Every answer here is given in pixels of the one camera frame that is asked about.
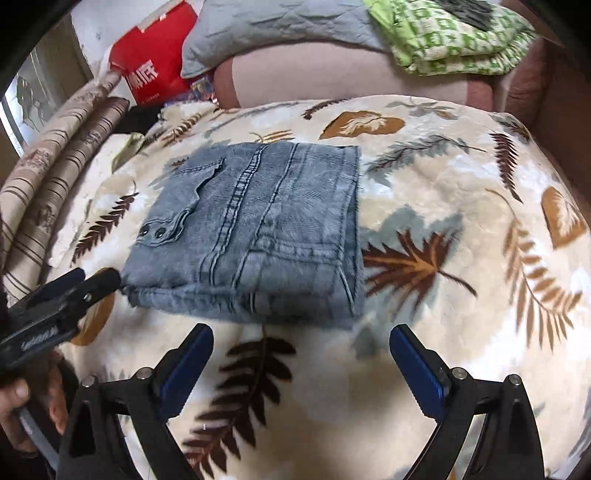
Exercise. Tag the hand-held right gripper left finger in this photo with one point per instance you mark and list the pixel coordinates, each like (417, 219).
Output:
(184, 369)

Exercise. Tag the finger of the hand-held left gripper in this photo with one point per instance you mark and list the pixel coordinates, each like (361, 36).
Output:
(51, 290)
(99, 284)

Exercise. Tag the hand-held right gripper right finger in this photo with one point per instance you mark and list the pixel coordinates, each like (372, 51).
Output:
(415, 369)

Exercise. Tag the grey-blue denim pants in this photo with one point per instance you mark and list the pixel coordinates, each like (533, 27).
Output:
(277, 221)

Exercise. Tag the person's left hand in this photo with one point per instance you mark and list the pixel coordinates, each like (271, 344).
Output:
(16, 406)

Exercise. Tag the cream leaf-print blanket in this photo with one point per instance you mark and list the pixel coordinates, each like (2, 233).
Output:
(461, 323)

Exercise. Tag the beige brown striped quilt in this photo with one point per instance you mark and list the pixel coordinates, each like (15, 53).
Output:
(55, 161)

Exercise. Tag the black cloth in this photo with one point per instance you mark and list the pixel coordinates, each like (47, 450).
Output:
(141, 121)

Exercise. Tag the patterned glass panel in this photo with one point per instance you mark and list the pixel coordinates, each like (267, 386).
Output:
(27, 101)

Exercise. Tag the small colourful packet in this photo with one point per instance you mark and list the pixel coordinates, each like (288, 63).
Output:
(203, 90)

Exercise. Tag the grey quilted pillow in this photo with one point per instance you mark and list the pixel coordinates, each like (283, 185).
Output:
(277, 23)

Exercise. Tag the green patterned cloth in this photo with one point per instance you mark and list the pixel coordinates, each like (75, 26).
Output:
(438, 41)

